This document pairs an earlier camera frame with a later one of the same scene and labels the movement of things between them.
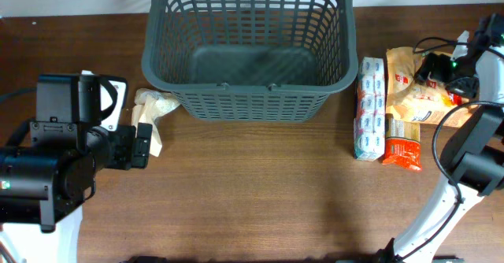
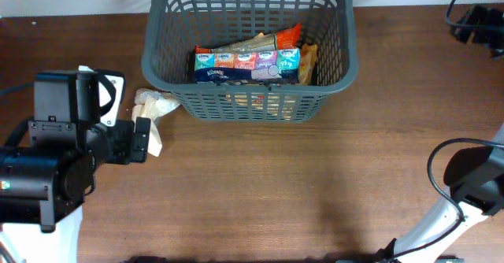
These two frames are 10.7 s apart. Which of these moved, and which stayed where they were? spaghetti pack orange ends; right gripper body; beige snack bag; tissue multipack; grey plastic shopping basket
Moved: right gripper body; beige snack bag; spaghetti pack orange ends; tissue multipack
Stayed: grey plastic shopping basket
